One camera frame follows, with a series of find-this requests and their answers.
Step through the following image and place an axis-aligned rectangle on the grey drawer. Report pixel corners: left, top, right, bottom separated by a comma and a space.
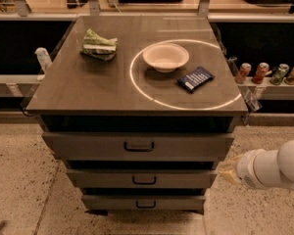
81, 195, 206, 211
67, 169, 217, 189
42, 132, 233, 162

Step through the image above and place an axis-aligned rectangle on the grey drawer cabinet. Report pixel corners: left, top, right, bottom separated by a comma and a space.
25, 15, 249, 216

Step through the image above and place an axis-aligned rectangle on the clear plastic holder right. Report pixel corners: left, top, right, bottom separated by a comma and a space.
227, 57, 261, 113

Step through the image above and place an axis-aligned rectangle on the blue snack packet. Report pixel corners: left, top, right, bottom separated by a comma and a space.
176, 67, 215, 93

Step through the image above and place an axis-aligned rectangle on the red soda can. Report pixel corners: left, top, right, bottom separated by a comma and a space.
235, 63, 252, 84

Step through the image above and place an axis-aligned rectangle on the orange-red soda can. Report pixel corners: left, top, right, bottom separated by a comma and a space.
252, 63, 270, 84

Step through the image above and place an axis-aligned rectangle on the green soda can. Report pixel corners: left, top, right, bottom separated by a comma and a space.
270, 64, 289, 85

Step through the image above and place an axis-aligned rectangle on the white paper bowl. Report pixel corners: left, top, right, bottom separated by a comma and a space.
142, 43, 189, 72

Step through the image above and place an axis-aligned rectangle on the green chip bag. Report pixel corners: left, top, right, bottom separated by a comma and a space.
80, 28, 118, 61

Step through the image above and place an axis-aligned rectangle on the white bottle on left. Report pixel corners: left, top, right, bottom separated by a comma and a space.
35, 47, 52, 72

